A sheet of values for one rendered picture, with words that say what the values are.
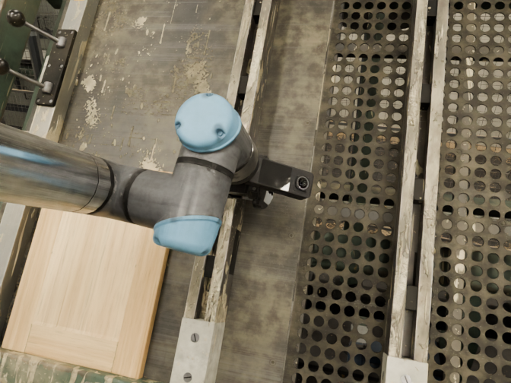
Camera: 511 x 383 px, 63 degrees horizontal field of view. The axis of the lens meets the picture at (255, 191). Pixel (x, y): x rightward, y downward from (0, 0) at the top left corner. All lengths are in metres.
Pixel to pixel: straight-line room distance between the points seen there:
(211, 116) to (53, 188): 0.19
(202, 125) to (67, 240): 0.56
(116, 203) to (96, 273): 0.40
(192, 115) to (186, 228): 0.13
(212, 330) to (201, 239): 0.30
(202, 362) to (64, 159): 0.44
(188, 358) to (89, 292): 0.27
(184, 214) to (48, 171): 0.15
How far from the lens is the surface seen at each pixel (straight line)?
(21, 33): 1.38
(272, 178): 0.66
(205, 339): 0.77
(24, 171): 0.45
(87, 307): 0.94
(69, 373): 0.92
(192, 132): 0.50
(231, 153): 0.52
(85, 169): 0.51
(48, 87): 1.10
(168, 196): 0.51
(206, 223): 0.50
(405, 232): 0.75
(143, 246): 0.89
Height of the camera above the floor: 1.53
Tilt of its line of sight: 24 degrees down
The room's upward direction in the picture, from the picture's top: straight up
